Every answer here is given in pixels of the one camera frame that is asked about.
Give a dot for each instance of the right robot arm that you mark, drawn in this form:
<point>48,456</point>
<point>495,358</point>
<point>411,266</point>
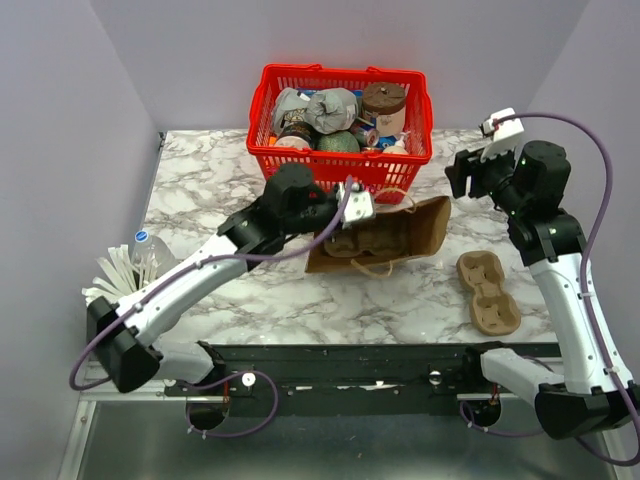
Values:
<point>596,391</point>

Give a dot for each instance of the white pump bottle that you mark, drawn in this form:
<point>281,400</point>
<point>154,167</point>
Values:
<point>398,147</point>

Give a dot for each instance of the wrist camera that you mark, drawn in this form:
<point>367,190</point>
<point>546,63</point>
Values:
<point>504,135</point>
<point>360,206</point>

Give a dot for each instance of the red drink can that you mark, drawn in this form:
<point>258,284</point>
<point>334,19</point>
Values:
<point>366,135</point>

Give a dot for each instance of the blue snack packet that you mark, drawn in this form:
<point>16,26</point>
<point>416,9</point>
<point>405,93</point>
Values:
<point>385,142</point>

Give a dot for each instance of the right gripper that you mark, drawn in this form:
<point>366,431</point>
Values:
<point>465,165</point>

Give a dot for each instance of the green textured ball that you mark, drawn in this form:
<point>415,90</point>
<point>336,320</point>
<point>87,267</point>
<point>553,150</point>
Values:
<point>338,142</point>

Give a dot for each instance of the grey crumpled foil bag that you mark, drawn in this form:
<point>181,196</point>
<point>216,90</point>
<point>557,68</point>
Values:
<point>326,111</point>

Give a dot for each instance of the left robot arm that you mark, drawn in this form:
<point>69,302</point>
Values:
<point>124,328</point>

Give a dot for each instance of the cardboard cup carrier tray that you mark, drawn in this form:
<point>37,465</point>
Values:
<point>354,243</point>

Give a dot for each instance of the clear plastic water bottle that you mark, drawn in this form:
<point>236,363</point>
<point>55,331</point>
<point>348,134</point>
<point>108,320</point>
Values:
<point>150,252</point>

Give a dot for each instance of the brown paper bag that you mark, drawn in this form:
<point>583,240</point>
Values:
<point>423,223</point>

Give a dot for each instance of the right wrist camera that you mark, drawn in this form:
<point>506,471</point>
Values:
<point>504,135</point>

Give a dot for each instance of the dark lidded jar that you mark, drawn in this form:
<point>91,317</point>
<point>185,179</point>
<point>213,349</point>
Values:
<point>298,135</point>

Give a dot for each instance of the brown lidded round tub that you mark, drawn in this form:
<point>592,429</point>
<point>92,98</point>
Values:
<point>383,104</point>

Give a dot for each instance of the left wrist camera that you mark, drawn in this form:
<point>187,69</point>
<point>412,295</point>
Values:
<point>360,206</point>

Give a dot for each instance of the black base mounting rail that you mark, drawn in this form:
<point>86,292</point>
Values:
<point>343,380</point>

